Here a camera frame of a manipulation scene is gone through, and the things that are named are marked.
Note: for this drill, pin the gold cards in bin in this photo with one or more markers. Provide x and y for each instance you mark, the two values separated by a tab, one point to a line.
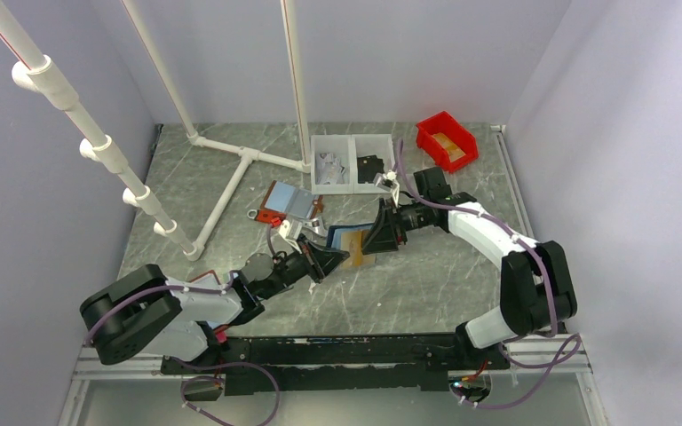
453	151

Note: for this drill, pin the white pvc pipe frame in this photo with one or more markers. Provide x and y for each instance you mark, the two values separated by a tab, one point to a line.
61	54

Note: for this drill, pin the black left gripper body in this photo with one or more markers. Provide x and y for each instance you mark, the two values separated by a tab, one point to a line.
291	269

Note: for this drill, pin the red plastic bin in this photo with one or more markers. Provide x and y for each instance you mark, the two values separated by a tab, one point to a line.
444	122

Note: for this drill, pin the red open card holder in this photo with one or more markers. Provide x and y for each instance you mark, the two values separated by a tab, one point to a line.
220	308

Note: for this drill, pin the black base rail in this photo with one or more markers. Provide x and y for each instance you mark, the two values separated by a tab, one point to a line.
428	362

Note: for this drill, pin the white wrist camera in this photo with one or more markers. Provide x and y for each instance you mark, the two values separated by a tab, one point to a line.
388	181
291	227

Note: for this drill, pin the navy blue card holder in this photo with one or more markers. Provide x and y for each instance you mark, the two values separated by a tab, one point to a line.
335	232

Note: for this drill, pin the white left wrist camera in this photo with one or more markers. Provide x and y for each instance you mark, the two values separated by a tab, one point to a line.
291	227

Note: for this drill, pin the orange handled adjustable wrench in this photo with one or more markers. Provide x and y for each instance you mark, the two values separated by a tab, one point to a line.
314	224

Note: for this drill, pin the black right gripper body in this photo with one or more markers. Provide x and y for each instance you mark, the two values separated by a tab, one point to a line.
413	216

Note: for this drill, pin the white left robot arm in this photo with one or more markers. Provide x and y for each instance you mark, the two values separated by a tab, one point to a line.
148	312

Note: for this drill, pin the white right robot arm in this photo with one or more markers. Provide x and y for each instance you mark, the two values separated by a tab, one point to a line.
535	290

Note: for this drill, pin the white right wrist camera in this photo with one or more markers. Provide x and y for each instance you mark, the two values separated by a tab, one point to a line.
388	181

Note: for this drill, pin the white bin with black cards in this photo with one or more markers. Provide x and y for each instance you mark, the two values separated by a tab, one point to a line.
373	154

